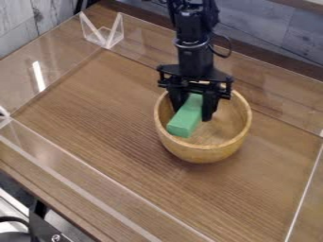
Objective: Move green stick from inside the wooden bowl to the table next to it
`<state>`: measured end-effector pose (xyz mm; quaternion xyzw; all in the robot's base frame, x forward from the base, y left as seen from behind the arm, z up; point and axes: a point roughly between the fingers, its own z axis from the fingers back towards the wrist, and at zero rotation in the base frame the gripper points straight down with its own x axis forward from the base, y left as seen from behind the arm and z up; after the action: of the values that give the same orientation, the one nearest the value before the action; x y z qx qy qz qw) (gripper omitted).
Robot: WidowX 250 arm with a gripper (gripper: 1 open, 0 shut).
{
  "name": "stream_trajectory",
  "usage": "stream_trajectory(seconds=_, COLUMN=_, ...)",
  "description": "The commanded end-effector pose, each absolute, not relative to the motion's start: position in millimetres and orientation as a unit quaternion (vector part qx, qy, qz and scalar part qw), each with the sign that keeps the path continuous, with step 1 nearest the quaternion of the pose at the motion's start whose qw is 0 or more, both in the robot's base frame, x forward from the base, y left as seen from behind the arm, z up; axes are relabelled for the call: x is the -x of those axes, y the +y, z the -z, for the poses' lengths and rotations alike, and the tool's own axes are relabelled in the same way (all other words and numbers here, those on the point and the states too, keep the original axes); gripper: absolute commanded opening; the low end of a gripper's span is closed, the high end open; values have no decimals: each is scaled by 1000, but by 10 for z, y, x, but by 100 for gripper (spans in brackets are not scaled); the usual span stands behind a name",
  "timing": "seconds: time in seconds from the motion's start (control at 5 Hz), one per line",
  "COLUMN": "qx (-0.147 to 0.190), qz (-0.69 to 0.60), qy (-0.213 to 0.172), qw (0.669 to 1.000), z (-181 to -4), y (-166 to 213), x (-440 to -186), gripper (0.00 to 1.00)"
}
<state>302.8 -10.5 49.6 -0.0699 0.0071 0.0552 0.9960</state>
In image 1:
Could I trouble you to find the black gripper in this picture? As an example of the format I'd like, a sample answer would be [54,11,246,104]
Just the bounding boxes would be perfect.
[156,41,233,122]

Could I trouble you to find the green rectangular stick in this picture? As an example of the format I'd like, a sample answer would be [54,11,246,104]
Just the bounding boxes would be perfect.
[166,94,201,138]

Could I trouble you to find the wooden bowl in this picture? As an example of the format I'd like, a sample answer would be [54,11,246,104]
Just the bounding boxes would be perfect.
[153,91,252,164]

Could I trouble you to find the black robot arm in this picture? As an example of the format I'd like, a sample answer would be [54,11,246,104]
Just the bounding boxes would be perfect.
[156,0,233,122]

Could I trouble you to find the clear acrylic tray walls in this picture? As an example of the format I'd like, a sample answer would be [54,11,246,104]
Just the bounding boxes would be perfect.
[0,6,323,242]

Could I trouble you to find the clear acrylic corner bracket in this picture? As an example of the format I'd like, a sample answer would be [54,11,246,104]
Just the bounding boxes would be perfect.
[79,12,124,49]

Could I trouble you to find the black table leg frame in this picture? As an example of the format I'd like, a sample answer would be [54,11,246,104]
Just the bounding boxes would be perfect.
[29,200,70,242]

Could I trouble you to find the black cable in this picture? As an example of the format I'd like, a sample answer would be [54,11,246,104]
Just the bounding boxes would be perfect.
[0,216,33,242]

